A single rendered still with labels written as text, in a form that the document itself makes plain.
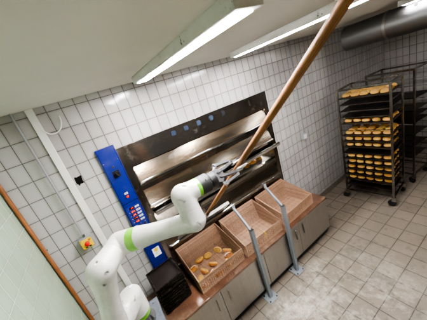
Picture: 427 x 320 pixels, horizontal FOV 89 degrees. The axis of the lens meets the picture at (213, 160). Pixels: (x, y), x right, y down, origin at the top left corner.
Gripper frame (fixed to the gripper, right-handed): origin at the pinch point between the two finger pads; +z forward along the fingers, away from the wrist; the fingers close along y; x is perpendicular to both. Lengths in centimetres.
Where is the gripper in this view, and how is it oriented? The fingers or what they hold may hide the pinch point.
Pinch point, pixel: (239, 164)
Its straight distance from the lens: 115.3
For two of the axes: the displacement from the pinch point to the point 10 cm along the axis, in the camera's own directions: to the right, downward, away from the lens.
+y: 5.7, 7.6, -3.1
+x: 2.2, -5.0, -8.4
